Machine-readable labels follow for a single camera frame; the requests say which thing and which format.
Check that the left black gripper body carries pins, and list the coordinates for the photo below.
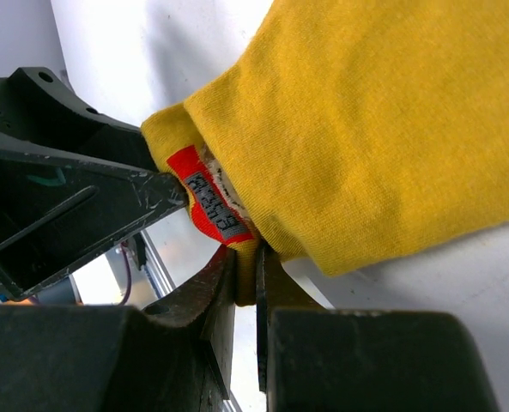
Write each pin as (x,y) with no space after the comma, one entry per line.
(12,117)

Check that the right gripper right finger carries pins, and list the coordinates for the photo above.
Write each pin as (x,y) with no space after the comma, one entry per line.
(315,359)

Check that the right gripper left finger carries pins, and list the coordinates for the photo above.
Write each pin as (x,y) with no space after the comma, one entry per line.
(173,355)

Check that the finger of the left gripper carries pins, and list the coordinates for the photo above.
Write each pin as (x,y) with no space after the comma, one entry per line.
(61,209)
(57,118)

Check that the yellow sock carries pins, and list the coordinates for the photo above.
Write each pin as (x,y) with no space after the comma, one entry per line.
(350,132)

